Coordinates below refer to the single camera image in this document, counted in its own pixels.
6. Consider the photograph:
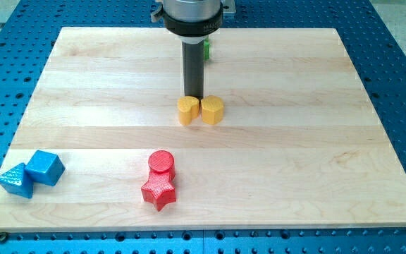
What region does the blue triangle block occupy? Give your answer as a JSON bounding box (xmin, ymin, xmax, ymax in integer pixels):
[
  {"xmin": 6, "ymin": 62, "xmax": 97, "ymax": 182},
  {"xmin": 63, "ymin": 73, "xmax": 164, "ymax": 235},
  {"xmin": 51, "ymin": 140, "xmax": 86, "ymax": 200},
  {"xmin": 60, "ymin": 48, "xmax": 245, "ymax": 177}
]
[{"xmin": 0, "ymin": 163, "xmax": 33, "ymax": 198}]

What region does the blue cube block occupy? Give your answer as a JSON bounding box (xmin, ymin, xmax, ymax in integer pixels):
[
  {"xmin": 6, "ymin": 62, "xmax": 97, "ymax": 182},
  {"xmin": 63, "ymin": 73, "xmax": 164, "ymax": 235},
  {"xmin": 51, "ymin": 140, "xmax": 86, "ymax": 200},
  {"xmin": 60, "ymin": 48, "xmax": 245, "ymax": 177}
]
[{"xmin": 25, "ymin": 150, "xmax": 65, "ymax": 186}]

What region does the yellow heart block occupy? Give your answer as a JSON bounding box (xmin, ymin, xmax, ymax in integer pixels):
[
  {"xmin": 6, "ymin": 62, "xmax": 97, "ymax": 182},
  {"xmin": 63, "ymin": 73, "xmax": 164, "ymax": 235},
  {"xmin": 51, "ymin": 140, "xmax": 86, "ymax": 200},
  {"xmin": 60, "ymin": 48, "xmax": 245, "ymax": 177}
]
[{"xmin": 177, "ymin": 96, "xmax": 199, "ymax": 126}]

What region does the green block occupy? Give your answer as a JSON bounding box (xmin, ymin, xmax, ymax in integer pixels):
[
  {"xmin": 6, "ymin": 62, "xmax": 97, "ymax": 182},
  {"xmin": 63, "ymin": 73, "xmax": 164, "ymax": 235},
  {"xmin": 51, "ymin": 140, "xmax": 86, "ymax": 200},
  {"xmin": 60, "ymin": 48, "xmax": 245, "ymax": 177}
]
[{"xmin": 204, "ymin": 37, "xmax": 211, "ymax": 61}]

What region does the wooden board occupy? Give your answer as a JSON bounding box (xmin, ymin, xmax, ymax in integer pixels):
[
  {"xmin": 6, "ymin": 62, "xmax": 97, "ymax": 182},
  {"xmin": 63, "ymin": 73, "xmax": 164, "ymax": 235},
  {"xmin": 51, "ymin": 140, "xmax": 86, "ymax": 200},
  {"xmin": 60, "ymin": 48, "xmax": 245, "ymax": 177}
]
[{"xmin": 0, "ymin": 27, "xmax": 406, "ymax": 232}]

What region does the red star block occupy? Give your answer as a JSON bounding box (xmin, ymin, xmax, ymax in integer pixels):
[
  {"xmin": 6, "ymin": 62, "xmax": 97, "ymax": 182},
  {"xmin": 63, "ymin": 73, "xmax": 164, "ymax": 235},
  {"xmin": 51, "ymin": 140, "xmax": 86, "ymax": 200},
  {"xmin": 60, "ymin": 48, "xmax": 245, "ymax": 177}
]
[{"xmin": 141, "ymin": 171, "xmax": 176, "ymax": 212}]

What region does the red cylinder block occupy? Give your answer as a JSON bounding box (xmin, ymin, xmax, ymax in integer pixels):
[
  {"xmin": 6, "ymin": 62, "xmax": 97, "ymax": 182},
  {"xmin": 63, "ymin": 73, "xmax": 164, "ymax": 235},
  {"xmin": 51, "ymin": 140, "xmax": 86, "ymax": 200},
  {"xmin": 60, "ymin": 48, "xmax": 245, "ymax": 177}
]
[{"xmin": 148, "ymin": 150, "xmax": 176, "ymax": 180}]

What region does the yellow hexagon block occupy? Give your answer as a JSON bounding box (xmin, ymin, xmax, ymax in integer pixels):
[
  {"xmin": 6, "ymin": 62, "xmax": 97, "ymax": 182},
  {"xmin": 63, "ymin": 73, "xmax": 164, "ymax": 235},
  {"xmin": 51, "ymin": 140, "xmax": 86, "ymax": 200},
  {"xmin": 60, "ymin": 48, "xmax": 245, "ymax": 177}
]
[{"xmin": 201, "ymin": 95, "xmax": 224, "ymax": 125}]

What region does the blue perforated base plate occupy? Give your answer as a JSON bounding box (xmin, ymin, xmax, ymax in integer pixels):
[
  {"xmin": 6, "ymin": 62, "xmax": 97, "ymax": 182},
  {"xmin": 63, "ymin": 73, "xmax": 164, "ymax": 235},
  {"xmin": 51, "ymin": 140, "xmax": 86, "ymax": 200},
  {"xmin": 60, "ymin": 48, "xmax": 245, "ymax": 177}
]
[{"xmin": 0, "ymin": 1, "xmax": 406, "ymax": 253}]

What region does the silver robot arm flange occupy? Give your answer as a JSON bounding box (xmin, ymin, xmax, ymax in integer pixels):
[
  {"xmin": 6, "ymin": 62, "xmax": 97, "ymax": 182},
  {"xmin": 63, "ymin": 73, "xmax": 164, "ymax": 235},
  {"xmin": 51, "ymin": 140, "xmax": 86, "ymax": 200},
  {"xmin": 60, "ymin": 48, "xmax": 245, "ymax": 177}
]
[{"xmin": 150, "ymin": 0, "xmax": 236, "ymax": 38}]

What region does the dark cylindrical pointer rod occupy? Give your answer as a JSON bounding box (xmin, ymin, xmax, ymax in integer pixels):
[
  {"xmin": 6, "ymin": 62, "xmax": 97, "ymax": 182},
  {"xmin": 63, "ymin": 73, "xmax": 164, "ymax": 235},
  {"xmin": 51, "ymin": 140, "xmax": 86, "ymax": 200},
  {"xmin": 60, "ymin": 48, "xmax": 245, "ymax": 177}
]
[{"xmin": 181, "ymin": 36, "xmax": 207, "ymax": 99}]

